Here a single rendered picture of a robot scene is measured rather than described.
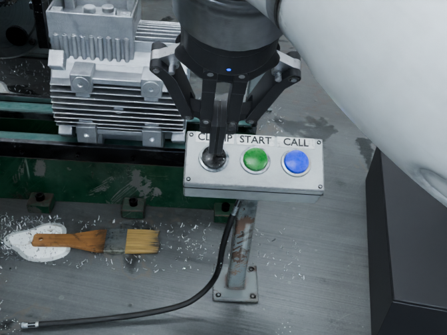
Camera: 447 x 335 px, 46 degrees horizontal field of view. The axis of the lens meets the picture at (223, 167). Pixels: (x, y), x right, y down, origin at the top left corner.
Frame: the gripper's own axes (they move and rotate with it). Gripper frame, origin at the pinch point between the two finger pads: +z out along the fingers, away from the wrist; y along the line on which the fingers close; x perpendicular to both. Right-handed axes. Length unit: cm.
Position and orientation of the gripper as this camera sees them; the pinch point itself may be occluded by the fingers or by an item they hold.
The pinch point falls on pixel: (217, 128)
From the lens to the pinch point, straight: 55.9
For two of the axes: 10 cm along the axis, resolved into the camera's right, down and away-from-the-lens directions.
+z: -0.7, 3.6, 9.3
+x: -0.4, 9.3, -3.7
